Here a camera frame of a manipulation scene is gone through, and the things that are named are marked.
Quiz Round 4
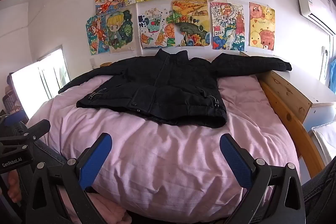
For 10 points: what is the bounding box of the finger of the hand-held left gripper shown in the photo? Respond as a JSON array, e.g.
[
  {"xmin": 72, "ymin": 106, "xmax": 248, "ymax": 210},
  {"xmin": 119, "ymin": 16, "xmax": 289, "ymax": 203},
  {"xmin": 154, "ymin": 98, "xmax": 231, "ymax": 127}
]
[
  {"xmin": 0, "ymin": 112, "xmax": 25, "ymax": 128},
  {"xmin": 0, "ymin": 119, "xmax": 51, "ymax": 147}
]

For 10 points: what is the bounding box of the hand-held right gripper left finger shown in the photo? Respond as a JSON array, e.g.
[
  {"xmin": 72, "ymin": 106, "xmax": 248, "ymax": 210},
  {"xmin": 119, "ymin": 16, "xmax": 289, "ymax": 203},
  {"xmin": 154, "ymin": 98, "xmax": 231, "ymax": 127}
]
[{"xmin": 26, "ymin": 133, "xmax": 113, "ymax": 224}]

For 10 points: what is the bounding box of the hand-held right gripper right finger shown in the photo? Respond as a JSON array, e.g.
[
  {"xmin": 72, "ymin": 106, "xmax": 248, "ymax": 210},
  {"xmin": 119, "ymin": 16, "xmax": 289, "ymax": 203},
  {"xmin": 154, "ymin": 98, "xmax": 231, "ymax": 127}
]
[{"xmin": 220, "ymin": 133, "xmax": 306, "ymax": 224}]

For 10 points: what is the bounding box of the black padded jacket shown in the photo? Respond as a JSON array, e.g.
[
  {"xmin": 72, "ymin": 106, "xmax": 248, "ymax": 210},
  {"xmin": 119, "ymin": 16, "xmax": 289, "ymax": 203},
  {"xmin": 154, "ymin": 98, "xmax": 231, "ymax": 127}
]
[{"xmin": 58, "ymin": 49, "xmax": 292, "ymax": 129}]

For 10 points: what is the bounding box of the person's left hand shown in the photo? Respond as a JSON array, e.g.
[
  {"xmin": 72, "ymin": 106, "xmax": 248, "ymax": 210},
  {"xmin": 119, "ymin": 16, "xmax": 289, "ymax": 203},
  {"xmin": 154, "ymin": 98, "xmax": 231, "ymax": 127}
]
[{"xmin": 7, "ymin": 170, "xmax": 23, "ymax": 202}]

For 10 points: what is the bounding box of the dark basket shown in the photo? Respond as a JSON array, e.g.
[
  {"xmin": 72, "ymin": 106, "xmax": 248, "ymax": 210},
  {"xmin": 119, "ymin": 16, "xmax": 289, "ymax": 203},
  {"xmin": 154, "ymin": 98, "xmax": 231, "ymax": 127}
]
[{"xmin": 2, "ymin": 78, "xmax": 21, "ymax": 115}]

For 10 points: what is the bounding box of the bright window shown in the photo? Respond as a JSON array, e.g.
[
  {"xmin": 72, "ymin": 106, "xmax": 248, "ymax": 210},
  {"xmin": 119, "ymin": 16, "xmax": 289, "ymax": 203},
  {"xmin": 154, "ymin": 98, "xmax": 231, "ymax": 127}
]
[{"xmin": 10, "ymin": 48, "xmax": 71, "ymax": 115}]

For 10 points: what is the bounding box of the pink folded cloth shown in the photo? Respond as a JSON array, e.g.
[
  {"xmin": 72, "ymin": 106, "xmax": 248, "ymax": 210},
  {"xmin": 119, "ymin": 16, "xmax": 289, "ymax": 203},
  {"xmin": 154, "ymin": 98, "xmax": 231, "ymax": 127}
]
[{"xmin": 59, "ymin": 189, "xmax": 132, "ymax": 224}]

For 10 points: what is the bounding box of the pink blanket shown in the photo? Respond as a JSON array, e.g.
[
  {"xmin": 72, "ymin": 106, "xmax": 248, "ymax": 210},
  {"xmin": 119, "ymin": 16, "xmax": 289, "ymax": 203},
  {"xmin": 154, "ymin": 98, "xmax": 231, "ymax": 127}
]
[{"xmin": 26, "ymin": 74, "xmax": 300, "ymax": 220}]

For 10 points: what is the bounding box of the person's right leg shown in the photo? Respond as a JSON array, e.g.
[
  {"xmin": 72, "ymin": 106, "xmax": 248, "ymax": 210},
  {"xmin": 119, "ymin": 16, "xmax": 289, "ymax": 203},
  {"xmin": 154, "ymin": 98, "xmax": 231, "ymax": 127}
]
[{"xmin": 301, "ymin": 157, "xmax": 336, "ymax": 224}]

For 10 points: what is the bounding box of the white pillow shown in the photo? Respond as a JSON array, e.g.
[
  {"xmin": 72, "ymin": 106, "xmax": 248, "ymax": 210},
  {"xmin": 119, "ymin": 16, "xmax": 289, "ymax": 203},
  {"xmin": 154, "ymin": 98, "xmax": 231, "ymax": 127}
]
[{"xmin": 312, "ymin": 121, "xmax": 336, "ymax": 165}]

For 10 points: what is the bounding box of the wooden cabinet with white top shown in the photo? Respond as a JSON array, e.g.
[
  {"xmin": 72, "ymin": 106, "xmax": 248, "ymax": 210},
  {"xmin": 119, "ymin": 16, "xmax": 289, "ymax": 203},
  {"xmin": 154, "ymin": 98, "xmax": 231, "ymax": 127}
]
[{"xmin": 239, "ymin": 51, "xmax": 336, "ymax": 125}]

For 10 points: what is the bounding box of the swimming girl blue drawing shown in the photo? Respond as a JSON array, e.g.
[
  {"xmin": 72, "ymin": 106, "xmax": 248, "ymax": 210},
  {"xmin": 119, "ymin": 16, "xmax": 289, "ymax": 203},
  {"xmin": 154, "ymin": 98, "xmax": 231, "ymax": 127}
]
[{"xmin": 85, "ymin": 15, "xmax": 110, "ymax": 56}]

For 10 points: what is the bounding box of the blond character drawing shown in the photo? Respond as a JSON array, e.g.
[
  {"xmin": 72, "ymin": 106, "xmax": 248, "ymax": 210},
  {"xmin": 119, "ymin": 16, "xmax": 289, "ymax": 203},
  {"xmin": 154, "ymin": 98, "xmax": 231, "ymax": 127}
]
[{"xmin": 104, "ymin": 9, "xmax": 135, "ymax": 54}]

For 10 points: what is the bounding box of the blue cloth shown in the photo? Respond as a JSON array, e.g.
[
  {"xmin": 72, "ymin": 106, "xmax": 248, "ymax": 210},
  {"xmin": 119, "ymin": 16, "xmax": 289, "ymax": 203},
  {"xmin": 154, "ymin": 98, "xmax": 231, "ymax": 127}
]
[{"xmin": 330, "ymin": 57, "xmax": 336, "ymax": 94}]

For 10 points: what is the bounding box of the tower city drawing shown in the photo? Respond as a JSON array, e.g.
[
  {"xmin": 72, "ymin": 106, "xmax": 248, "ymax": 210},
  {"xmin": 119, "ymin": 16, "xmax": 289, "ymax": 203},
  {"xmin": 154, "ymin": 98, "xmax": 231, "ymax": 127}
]
[{"xmin": 209, "ymin": 0, "xmax": 245, "ymax": 51}]

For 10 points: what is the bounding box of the bears and chicks drawing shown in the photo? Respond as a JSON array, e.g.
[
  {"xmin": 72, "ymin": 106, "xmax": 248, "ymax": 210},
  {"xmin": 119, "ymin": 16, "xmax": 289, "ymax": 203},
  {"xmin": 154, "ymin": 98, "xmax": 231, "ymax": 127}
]
[{"xmin": 248, "ymin": 2, "xmax": 276, "ymax": 51}]

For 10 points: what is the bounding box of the cup and oranges drawing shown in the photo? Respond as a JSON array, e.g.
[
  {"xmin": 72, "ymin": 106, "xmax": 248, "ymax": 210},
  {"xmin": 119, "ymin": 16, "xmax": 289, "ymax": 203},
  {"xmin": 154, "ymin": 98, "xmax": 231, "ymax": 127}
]
[{"xmin": 138, "ymin": 6, "xmax": 176, "ymax": 49}]

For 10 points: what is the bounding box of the dinosaur landscape drawing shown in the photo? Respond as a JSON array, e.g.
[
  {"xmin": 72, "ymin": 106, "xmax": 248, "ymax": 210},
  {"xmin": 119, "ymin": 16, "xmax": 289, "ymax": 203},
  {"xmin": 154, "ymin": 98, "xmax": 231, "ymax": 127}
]
[{"xmin": 172, "ymin": 0, "xmax": 212, "ymax": 48}]

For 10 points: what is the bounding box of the white air conditioner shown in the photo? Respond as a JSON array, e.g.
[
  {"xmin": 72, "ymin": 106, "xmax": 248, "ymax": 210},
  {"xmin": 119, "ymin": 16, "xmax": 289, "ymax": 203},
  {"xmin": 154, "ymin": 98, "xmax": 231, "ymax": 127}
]
[{"xmin": 297, "ymin": 0, "xmax": 336, "ymax": 35}]

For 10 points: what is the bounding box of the wooden bed frame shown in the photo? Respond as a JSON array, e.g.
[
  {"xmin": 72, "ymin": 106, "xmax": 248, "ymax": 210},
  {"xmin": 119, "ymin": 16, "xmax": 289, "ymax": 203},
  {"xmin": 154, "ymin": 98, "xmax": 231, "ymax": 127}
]
[{"xmin": 259, "ymin": 79, "xmax": 319, "ymax": 178}]

